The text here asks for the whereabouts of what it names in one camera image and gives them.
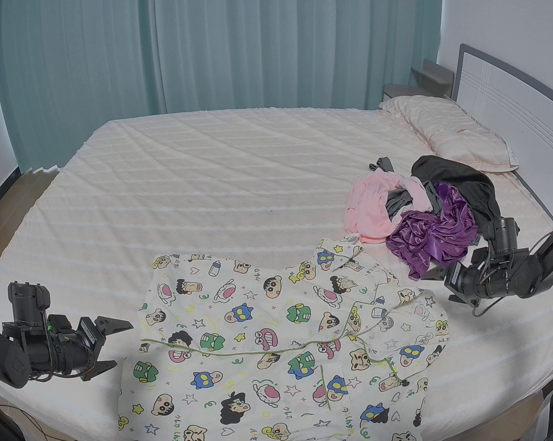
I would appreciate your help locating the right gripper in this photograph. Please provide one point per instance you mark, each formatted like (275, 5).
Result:
(464, 283)

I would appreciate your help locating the white printed pyjama top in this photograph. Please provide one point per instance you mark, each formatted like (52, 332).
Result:
(281, 361)

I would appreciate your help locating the pink garment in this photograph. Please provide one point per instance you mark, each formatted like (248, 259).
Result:
(368, 209)

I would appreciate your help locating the grey garment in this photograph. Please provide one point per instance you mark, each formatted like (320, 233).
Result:
(398, 202)

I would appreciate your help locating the purple satin garment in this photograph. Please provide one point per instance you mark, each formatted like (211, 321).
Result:
(437, 237)

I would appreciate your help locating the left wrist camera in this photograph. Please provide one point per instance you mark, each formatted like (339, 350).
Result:
(60, 325)

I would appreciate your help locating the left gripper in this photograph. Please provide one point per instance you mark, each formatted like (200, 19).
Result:
(76, 352)

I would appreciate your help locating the grey bedside table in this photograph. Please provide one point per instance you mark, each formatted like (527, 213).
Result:
(434, 78)

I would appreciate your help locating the bed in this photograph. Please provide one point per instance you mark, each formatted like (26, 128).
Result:
(212, 163)

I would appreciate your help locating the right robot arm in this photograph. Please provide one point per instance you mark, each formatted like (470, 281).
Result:
(529, 274)

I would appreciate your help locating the black garment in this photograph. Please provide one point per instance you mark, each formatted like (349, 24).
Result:
(473, 186)

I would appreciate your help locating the blue-green curtain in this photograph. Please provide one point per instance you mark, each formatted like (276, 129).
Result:
(74, 62)
(294, 39)

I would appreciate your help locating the pale pink pillow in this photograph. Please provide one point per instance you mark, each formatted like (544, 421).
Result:
(455, 133)

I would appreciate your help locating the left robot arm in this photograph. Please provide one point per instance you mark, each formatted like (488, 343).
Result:
(14, 356)

